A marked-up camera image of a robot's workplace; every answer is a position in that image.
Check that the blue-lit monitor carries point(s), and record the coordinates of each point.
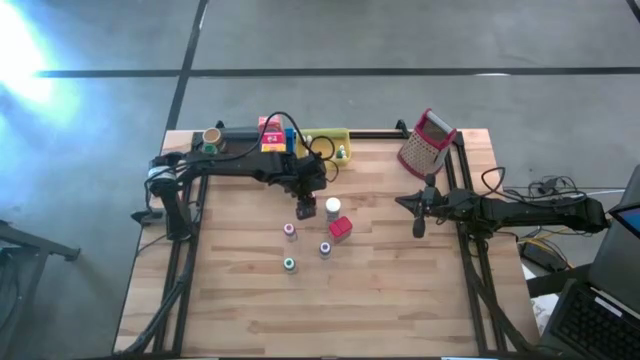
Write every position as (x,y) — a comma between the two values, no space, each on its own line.
(631,220)

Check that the black laptop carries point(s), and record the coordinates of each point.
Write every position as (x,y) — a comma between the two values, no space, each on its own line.
(590,320)

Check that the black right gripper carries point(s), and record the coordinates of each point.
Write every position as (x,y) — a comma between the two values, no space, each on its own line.
(447,204)

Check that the black power brick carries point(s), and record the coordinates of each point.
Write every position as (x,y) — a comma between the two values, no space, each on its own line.
(540,256)

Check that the red cereal box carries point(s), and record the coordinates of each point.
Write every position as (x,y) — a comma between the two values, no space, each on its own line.
(273,134)

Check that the black metal stand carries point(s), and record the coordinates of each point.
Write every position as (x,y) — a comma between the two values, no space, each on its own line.
(30,240)

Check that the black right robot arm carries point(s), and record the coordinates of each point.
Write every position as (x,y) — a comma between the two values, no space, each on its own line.
(540,212)

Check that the white-lidded seasoning jar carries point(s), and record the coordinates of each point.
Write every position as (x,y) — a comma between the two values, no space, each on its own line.
(333,206)

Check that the green food colour bottle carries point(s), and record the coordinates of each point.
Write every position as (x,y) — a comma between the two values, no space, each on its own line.
(289,263)

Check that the grey translucent plastic bin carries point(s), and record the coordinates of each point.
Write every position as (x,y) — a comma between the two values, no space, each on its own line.
(240,135)

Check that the gold spice tin red label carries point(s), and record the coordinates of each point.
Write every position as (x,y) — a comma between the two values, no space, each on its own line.
(340,229)

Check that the yellow translucent plastic bin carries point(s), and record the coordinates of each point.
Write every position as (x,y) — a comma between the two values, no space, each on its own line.
(335,137)

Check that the pink food colour bottle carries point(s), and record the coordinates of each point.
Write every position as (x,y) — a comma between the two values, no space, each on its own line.
(289,230)

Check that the black side table frame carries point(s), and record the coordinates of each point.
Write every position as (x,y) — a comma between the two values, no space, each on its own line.
(555,282)

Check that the yellow cereal box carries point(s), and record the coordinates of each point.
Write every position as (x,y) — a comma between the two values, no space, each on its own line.
(274,146)

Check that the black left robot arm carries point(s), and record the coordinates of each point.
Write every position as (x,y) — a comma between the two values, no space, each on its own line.
(225,165)

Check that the red metal box grater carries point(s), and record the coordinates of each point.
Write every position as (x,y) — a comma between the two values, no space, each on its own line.
(425,150)

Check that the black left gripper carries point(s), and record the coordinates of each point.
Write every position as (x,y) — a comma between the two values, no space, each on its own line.
(305,175)

